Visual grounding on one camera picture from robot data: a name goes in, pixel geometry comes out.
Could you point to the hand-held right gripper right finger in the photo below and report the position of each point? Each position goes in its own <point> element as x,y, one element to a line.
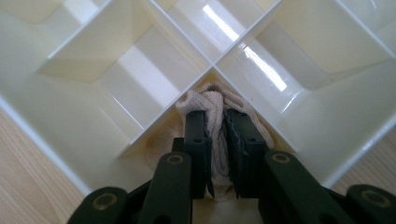
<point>246,155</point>

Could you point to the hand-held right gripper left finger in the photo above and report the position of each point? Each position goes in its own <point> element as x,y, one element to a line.
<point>197,149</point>

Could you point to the beige sock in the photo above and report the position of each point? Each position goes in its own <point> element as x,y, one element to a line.
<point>214,102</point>

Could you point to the white divided storage box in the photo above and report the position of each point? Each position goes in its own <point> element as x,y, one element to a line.
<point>93,137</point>

